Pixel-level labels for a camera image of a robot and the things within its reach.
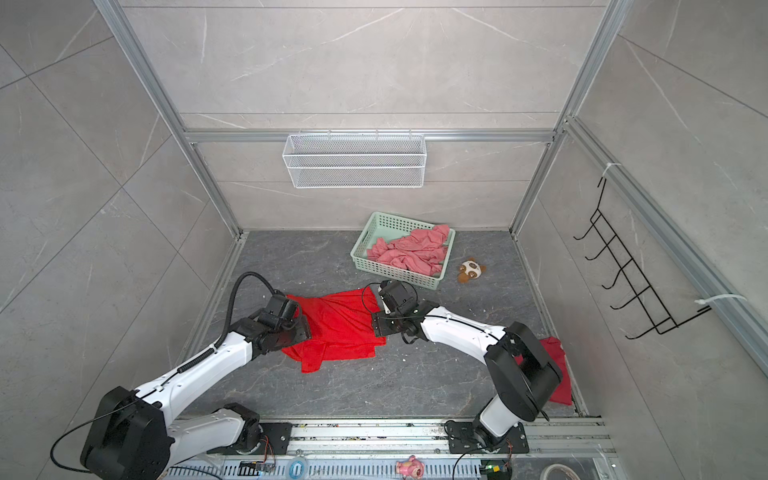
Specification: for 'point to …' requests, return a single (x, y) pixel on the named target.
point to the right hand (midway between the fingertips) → (381, 318)
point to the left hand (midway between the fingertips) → (302, 322)
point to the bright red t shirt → (341, 327)
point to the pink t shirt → (423, 251)
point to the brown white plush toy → (469, 270)
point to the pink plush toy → (411, 467)
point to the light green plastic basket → (391, 228)
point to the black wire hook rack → (661, 319)
